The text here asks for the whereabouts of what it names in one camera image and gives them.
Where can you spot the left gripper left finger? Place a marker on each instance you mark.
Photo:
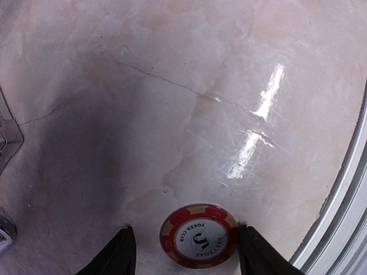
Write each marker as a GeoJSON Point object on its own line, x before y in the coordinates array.
{"type": "Point", "coordinates": [117, 257]}

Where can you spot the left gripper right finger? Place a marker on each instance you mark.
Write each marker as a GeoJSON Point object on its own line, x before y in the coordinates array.
{"type": "Point", "coordinates": [258, 257]}

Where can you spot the red poker chip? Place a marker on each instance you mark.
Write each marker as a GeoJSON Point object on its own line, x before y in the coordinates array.
{"type": "Point", "coordinates": [199, 236]}

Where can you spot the aluminium poker case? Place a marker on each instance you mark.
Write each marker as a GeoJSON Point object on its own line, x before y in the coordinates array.
{"type": "Point", "coordinates": [11, 135]}

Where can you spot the front aluminium rail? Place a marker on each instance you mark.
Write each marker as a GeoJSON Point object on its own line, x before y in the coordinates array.
{"type": "Point", "coordinates": [336, 242]}

